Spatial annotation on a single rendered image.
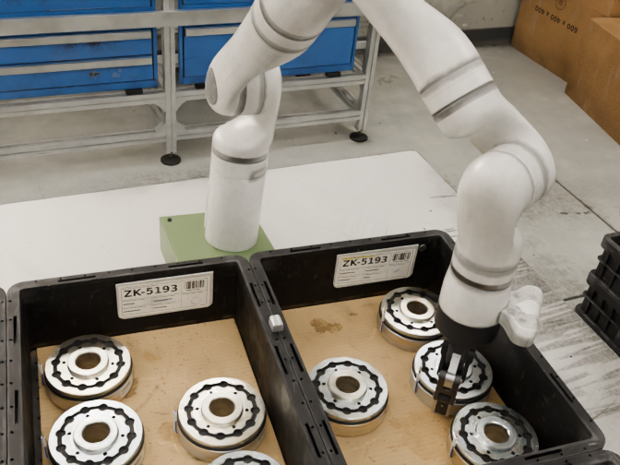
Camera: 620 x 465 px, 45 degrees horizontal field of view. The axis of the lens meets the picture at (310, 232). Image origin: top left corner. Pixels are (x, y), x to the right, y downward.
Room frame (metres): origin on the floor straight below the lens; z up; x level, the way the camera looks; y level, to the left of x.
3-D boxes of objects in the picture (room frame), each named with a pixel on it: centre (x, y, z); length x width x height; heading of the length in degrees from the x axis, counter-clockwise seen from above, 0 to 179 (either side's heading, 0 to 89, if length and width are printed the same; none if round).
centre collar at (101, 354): (0.62, 0.25, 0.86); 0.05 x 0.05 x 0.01
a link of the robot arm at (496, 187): (0.64, -0.19, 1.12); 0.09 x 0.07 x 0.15; 141
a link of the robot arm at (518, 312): (0.65, -0.21, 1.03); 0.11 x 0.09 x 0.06; 73
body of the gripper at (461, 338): (0.65, -0.19, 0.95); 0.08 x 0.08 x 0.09
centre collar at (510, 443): (0.58, -0.24, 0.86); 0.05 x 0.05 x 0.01
